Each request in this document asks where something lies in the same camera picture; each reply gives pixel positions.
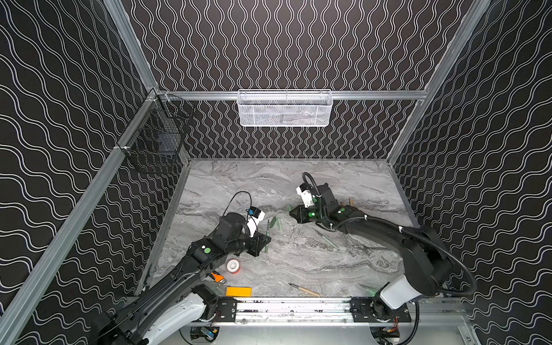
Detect dark green pen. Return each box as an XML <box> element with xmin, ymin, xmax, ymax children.
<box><xmin>264</xmin><ymin>218</ymin><xmax>271</xmax><ymax>254</ymax></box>

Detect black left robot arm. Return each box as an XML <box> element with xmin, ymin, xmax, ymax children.
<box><xmin>88</xmin><ymin>207</ymin><xmax>271</xmax><ymax>344</ymax></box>

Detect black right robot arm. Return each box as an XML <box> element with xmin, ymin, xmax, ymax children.
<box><xmin>290</xmin><ymin>172</ymin><xmax>477</xmax><ymax>321</ymax></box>

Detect light green pen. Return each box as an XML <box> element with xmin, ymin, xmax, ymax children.
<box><xmin>319</xmin><ymin>234</ymin><xmax>340</xmax><ymax>251</ymax></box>

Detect red white tape roll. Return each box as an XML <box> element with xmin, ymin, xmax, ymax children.
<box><xmin>227</xmin><ymin>259</ymin><xmax>241</xmax><ymax>275</ymax></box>

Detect orange utility knife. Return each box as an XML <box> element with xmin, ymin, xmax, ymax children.
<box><xmin>209</xmin><ymin>271</ymin><xmax>227</xmax><ymax>285</ymax></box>

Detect yellow card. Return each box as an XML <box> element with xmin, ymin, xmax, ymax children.
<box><xmin>226</xmin><ymin>286</ymin><xmax>252</xmax><ymax>298</ymax></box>

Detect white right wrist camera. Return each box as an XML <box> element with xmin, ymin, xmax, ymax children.
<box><xmin>296</xmin><ymin>183</ymin><xmax>315</xmax><ymax>208</ymax></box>

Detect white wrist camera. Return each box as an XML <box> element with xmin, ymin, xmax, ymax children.
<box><xmin>246</xmin><ymin>206</ymin><xmax>266</xmax><ymax>238</ymax></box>
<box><xmin>296</xmin><ymin>183</ymin><xmax>315</xmax><ymax>208</ymax></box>

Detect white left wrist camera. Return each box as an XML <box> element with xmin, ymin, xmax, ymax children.
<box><xmin>246</xmin><ymin>206</ymin><xmax>266</xmax><ymax>238</ymax></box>

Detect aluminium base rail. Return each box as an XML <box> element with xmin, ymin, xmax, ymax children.
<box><xmin>120</xmin><ymin>295</ymin><xmax>467</xmax><ymax>326</ymax></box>

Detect white wire mesh basket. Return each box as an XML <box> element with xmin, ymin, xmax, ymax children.
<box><xmin>237</xmin><ymin>89</ymin><xmax>334</xmax><ymax>127</ymax></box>

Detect black wire mesh basket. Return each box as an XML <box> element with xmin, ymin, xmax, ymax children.
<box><xmin>122</xmin><ymin>89</ymin><xmax>198</xmax><ymax>175</ymax></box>

